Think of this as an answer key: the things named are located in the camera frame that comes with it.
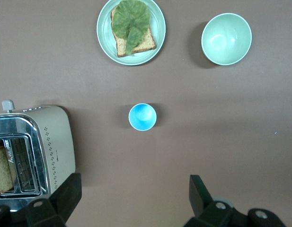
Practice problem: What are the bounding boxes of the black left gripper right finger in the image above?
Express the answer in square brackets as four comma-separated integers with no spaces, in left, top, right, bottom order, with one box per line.
[183,175,287,227]

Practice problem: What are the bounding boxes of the brown table cover cloth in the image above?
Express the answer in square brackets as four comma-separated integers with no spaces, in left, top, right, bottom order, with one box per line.
[0,0,292,227]

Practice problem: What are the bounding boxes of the light green bowl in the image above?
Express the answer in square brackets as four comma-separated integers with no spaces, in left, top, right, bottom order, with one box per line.
[201,13,252,66]

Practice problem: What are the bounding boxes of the brown bread slice in toaster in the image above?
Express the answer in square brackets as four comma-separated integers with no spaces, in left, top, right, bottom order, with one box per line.
[0,146,16,197]

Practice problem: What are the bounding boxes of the toast slice under lettuce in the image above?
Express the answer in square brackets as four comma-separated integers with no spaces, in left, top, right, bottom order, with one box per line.
[110,5,157,58]

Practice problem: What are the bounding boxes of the green lettuce leaf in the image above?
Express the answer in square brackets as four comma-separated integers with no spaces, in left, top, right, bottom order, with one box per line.
[111,0,150,55]

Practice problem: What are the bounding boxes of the beige and chrome toaster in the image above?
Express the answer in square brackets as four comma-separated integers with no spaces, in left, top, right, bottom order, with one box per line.
[0,99,76,213]

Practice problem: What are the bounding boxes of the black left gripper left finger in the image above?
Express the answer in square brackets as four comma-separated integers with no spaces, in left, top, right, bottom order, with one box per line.
[0,173,82,227]

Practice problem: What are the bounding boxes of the light green plate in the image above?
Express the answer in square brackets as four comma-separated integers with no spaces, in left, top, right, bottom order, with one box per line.
[96,0,166,66]

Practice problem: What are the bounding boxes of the blue plastic cup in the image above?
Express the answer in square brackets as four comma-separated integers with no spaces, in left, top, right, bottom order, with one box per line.
[128,103,158,131]

